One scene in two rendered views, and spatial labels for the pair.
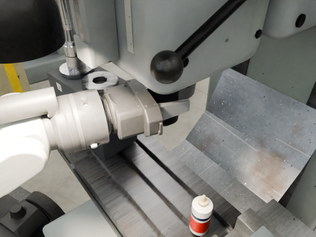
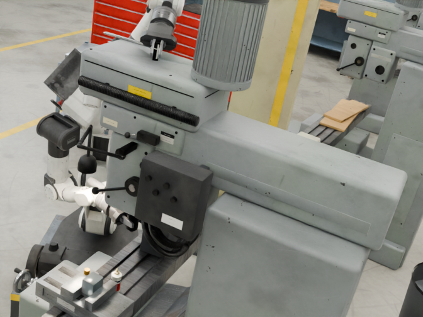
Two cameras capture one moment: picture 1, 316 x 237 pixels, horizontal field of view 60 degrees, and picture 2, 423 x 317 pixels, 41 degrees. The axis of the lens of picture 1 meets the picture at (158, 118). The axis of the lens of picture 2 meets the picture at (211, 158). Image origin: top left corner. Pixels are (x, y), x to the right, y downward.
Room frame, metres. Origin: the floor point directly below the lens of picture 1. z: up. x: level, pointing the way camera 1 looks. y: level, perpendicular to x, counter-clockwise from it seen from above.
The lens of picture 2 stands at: (-0.36, -1.74, 2.47)
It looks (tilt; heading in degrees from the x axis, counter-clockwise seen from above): 26 degrees down; 59
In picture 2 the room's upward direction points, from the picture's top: 11 degrees clockwise
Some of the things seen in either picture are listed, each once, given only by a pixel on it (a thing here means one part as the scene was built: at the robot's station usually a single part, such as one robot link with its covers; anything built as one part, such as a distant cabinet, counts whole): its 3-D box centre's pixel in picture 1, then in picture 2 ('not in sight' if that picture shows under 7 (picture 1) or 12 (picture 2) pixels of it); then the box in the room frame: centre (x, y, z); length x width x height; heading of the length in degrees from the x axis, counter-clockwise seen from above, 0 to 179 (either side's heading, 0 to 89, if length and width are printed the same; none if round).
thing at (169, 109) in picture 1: (173, 110); (126, 222); (0.35, -0.02, 1.23); 0.06 x 0.02 x 0.03; 113
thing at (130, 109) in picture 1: (113, 114); (117, 210); (0.35, 0.07, 1.23); 0.13 x 0.12 x 0.10; 23
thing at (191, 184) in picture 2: not in sight; (172, 195); (0.30, -0.46, 1.62); 0.20 x 0.09 x 0.21; 128
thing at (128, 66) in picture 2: not in sight; (155, 82); (0.39, -0.02, 1.81); 0.47 x 0.26 x 0.16; 128
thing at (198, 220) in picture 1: (201, 212); (116, 279); (0.31, -0.09, 1.01); 0.04 x 0.04 x 0.11
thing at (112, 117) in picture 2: not in sight; (157, 119); (0.41, -0.05, 1.68); 0.34 x 0.24 x 0.10; 128
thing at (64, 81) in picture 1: (93, 105); (163, 224); (0.62, 0.18, 1.05); 0.22 x 0.12 x 0.20; 46
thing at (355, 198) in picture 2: not in sight; (275, 167); (0.69, -0.41, 1.66); 0.80 x 0.23 x 0.20; 128
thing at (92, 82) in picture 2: not in sight; (137, 99); (0.29, -0.13, 1.79); 0.45 x 0.04 x 0.04; 128
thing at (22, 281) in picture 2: not in sight; (28, 283); (0.07, 0.38, 0.65); 0.16 x 0.12 x 0.12; 128
